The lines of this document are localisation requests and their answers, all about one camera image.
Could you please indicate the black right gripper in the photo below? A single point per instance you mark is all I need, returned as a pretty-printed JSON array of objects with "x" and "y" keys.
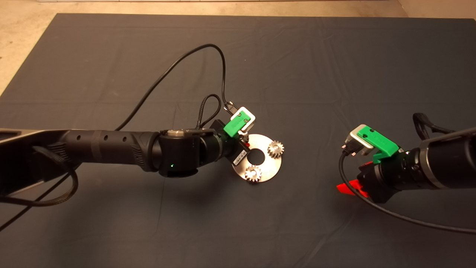
[{"x": 388, "y": 178}]

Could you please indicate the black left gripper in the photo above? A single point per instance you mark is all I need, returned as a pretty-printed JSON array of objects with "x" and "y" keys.
[{"x": 232, "y": 149}]

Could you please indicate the dark steel planetary gear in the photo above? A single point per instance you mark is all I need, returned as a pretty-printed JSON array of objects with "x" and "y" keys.
[{"x": 279, "y": 146}]

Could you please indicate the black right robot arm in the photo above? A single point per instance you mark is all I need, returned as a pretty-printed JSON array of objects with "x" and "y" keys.
[{"x": 450, "y": 163}]

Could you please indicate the round metal carrier plate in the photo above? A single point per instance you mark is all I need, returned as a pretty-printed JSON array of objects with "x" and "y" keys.
[{"x": 273, "y": 167}]

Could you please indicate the dark grey table cloth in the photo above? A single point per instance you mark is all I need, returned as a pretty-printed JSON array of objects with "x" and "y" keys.
[{"x": 297, "y": 56}]

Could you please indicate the green left camera mount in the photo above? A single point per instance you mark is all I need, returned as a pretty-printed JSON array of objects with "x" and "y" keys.
[{"x": 234, "y": 124}]

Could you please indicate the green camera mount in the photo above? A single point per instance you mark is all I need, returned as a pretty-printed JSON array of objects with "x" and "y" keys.
[
  {"x": 379, "y": 143},
  {"x": 234, "y": 124}
]

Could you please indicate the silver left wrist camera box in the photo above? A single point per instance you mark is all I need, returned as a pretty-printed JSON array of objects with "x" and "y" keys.
[{"x": 250, "y": 115}]

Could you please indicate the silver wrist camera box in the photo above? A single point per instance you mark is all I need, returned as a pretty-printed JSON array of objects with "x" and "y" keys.
[
  {"x": 250, "y": 115},
  {"x": 355, "y": 139}
]

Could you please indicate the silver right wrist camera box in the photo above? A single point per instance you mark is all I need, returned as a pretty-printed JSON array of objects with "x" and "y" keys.
[{"x": 355, "y": 139}]

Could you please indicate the green right camera mount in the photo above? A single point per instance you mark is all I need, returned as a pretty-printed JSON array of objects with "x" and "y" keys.
[{"x": 379, "y": 143}]

